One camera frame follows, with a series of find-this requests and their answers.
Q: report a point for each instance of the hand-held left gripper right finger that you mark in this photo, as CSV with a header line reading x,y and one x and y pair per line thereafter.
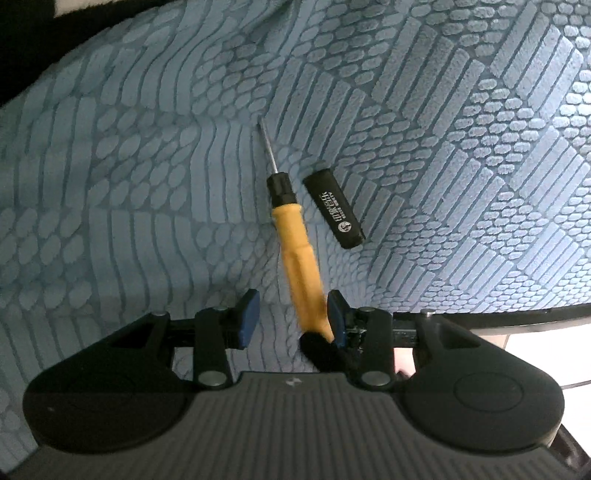
x,y
336,319

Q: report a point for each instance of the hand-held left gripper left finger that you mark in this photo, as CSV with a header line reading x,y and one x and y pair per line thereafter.
x,y
249,319

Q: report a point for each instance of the black flash drive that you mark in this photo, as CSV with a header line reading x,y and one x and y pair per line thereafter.
x,y
333,208

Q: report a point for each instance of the blue textured chair cover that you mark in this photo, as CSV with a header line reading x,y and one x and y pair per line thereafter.
x,y
138,184

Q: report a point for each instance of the dark cloth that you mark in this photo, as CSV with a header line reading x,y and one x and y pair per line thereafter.
x,y
55,41

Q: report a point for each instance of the black chair frame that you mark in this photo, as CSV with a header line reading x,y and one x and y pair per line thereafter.
x,y
508,319

